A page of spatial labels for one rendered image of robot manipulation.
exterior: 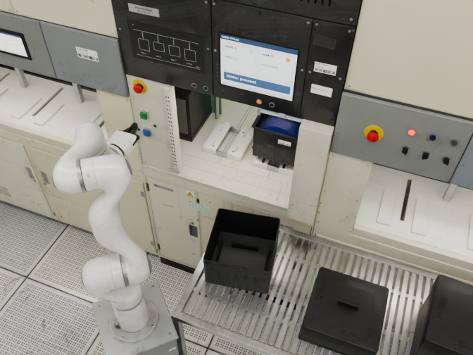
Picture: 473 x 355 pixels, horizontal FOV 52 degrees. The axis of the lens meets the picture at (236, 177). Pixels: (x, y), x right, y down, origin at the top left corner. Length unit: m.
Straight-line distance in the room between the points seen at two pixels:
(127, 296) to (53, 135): 1.19
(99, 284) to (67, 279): 1.46
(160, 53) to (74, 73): 0.48
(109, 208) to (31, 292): 1.71
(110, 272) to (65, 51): 0.98
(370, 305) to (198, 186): 0.95
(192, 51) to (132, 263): 0.79
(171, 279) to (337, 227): 1.21
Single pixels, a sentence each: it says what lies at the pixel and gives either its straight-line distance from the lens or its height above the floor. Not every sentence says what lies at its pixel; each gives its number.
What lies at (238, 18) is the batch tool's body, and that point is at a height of 1.75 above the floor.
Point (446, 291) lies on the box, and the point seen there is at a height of 1.01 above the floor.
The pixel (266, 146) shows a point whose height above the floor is 1.02.
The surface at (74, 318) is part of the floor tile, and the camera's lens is 3.00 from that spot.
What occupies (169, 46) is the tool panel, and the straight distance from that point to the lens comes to 1.87.
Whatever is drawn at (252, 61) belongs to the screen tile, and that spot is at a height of 1.60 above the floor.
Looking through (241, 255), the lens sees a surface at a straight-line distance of 2.16.
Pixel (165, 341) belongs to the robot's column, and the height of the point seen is 0.76.
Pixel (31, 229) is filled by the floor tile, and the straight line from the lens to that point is 3.46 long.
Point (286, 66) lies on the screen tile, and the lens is 1.71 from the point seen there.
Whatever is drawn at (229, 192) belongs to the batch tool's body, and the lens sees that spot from 2.26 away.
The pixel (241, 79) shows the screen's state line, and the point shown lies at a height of 1.51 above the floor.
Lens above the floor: 2.56
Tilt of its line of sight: 47 degrees down
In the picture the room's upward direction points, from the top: 1 degrees clockwise
